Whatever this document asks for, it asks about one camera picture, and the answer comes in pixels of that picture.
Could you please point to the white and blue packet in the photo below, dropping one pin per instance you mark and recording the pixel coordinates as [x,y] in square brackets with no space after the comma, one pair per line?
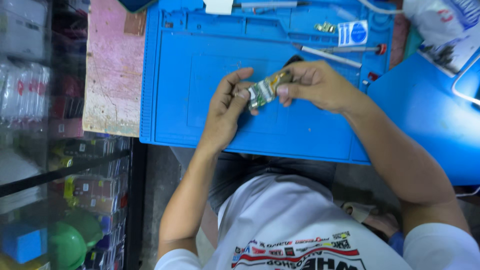
[352,33]

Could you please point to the person's right hand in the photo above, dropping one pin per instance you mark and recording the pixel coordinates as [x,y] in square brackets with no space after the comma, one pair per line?
[322,86]

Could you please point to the small red part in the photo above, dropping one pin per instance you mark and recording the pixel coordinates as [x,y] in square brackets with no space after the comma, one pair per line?
[373,76]

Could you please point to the person's left hand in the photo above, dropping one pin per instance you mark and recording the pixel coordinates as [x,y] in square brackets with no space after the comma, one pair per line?
[221,112]

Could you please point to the grey pen-shaped tool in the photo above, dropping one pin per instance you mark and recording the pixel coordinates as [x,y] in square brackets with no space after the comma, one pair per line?
[270,4]

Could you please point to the dark phone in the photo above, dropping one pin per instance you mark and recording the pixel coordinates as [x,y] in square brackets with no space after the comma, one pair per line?
[135,4]

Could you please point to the device with white frame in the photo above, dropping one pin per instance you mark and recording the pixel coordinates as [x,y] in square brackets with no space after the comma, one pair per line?
[468,84]

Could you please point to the white printed plastic bag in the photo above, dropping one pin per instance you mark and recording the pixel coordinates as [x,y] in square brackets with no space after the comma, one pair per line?
[446,26]

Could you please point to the white paper piece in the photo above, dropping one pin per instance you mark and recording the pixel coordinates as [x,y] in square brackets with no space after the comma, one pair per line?
[218,6]

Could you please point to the person's white printed t-shirt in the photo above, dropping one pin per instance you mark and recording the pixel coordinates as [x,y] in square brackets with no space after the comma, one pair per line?
[292,232]

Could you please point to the plain blue mat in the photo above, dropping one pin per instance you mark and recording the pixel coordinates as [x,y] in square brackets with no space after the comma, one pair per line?
[423,120]

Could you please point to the large blue silicone repair mat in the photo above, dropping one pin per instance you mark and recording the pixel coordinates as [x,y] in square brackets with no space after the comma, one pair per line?
[195,93]

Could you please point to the person's grey shorts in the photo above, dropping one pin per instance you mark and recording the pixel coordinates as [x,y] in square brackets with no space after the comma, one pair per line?
[240,172]

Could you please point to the glass display case with goods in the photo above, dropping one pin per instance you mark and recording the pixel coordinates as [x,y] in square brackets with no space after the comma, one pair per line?
[45,150]

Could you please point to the small green circuit board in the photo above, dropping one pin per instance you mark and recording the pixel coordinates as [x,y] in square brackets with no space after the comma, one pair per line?
[267,89]

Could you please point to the small gold metal part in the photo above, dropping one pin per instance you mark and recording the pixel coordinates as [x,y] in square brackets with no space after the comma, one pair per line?
[324,27]

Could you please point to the screwdriver with red cap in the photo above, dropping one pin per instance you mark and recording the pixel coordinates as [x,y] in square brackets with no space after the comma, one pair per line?
[352,49]

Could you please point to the beige sandal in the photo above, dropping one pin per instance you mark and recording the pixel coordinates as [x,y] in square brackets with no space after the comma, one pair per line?
[369,217]

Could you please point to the white metal spudger tool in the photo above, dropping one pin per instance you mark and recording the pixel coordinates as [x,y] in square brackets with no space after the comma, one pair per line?
[330,55]

